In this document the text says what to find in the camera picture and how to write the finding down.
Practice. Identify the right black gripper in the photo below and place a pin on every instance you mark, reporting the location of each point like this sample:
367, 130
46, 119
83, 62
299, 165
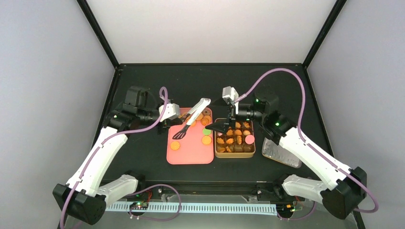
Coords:
229, 116

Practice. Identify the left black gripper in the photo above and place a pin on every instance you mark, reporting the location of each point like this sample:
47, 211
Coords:
166, 122

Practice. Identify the green round cookie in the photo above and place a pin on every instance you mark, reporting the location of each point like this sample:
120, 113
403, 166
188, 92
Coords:
206, 131

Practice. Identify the gold cookie tin box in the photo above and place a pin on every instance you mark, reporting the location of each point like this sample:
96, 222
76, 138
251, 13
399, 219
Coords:
232, 143

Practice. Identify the pink round cookie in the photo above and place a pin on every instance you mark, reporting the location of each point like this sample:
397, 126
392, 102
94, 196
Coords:
249, 139

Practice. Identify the pink plastic tray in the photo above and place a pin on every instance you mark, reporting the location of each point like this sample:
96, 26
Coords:
190, 150

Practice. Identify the clear plastic tin lid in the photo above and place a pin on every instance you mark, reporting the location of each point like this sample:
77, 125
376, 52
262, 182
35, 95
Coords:
277, 153

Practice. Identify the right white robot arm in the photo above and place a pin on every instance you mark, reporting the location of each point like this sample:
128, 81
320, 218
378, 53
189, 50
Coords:
340, 188

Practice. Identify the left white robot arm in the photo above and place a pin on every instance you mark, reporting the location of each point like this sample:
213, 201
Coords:
83, 197

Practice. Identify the large round sugar cookie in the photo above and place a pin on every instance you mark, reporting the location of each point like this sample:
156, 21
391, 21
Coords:
206, 140

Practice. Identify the left circuit board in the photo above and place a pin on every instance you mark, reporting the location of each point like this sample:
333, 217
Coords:
139, 206

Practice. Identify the circuit board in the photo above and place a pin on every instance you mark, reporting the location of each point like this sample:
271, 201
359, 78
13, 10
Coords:
139, 206
286, 207

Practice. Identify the clear plastic sheet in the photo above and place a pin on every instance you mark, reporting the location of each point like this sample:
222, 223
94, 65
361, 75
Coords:
306, 216

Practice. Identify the right circuit board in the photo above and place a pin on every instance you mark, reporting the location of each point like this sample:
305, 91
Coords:
286, 207

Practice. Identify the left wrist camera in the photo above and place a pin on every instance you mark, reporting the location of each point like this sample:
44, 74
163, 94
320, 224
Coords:
171, 112

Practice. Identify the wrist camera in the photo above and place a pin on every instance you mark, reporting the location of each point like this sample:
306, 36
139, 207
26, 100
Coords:
230, 95
171, 112

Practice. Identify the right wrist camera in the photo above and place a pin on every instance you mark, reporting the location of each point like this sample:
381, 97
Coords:
230, 95

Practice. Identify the white slotted cable rail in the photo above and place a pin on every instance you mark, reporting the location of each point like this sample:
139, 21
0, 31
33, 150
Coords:
209, 208

